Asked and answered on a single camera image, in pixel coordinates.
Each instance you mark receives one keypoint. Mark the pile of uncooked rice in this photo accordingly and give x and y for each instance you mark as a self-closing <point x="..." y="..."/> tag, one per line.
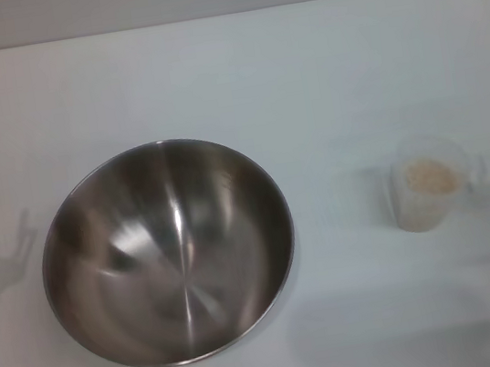
<point x="430" y="175"/>

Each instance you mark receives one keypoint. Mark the clear plastic measuring cup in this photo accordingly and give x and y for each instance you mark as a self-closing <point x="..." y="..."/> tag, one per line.
<point x="404" y="215"/>

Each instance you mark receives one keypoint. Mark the stainless steel mixing bowl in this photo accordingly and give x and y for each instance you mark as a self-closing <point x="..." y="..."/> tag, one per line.
<point x="169" y="259"/>

